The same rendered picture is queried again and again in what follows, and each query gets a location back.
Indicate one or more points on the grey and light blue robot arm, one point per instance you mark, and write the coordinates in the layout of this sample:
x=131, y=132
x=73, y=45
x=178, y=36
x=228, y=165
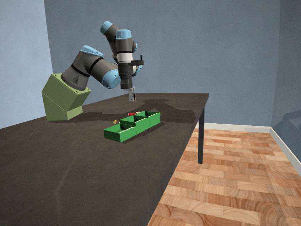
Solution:
x=91, y=62

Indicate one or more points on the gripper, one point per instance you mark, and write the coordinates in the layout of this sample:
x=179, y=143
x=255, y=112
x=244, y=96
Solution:
x=125, y=70

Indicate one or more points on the green rack of bins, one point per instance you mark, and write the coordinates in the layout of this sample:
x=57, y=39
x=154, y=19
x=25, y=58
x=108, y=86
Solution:
x=132, y=126

